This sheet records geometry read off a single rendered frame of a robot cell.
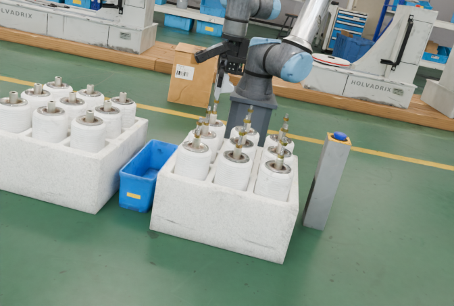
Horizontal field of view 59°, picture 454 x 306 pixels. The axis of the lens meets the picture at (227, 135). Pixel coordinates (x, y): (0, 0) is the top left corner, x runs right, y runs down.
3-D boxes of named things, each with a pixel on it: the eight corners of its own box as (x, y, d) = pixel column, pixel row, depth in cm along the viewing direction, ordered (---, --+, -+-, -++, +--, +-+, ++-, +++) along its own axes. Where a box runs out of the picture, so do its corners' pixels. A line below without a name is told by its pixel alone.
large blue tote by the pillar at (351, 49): (328, 58, 567) (336, 32, 555) (356, 63, 572) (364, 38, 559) (339, 65, 521) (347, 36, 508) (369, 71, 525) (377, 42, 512)
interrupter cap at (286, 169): (258, 164, 111) (259, 162, 110) (276, 160, 116) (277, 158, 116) (278, 176, 106) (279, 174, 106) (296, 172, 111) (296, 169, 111)
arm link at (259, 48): (259, 67, 166) (266, 34, 161) (282, 76, 157) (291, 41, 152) (238, 66, 158) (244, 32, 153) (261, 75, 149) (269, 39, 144)
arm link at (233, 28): (225, 19, 119) (223, 17, 127) (222, 35, 121) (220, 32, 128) (249, 24, 120) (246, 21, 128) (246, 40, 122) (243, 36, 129)
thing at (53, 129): (43, 157, 127) (45, 103, 121) (71, 165, 127) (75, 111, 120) (23, 169, 118) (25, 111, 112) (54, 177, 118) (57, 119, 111)
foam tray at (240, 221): (184, 173, 151) (191, 130, 145) (285, 199, 148) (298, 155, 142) (148, 230, 115) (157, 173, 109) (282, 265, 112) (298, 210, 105)
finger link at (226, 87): (232, 104, 129) (237, 76, 126) (213, 101, 128) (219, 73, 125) (230, 102, 132) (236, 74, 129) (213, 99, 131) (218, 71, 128)
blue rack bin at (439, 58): (405, 53, 594) (411, 39, 587) (430, 58, 596) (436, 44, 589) (420, 59, 548) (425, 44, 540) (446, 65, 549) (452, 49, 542)
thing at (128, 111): (110, 141, 148) (115, 94, 142) (134, 147, 148) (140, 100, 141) (98, 150, 139) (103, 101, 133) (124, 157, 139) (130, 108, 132)
